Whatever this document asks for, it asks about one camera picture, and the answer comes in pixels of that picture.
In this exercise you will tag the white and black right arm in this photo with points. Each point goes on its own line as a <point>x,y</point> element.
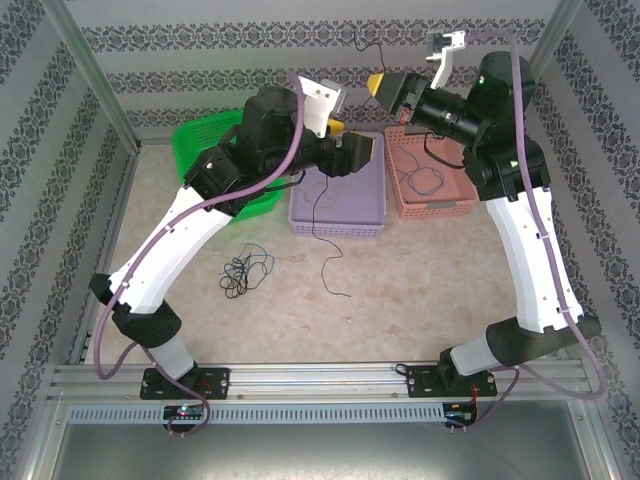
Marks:
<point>525,250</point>

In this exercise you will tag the purple plastic basket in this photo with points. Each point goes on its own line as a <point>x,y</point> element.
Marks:
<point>350,200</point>

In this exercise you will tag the green plastic basket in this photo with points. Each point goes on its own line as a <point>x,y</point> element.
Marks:
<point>200,132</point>

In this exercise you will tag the pink plastic basket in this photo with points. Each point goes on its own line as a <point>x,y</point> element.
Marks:
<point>440,200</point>

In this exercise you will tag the small circuit board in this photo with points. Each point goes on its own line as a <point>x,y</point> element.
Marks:
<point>460,414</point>
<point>185,411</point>

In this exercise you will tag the grey metal shelf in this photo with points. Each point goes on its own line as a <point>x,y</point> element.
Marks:
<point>320,450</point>

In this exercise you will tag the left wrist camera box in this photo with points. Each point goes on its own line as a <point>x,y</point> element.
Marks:
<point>315,100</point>

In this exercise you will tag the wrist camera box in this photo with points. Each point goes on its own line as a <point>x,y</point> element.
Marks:
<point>315,100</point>
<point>445,65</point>

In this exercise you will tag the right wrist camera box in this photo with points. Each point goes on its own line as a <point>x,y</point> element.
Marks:
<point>445,65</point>

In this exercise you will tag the aluminium frame post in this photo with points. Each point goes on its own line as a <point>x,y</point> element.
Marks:
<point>95,75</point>
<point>556,35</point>

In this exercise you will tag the aluminium side rail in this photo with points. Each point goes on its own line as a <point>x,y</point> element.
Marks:
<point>117,210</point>

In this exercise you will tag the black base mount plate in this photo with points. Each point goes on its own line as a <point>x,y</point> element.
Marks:
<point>422,382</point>
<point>215,382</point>

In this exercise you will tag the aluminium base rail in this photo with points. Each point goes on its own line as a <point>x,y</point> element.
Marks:
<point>310,382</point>

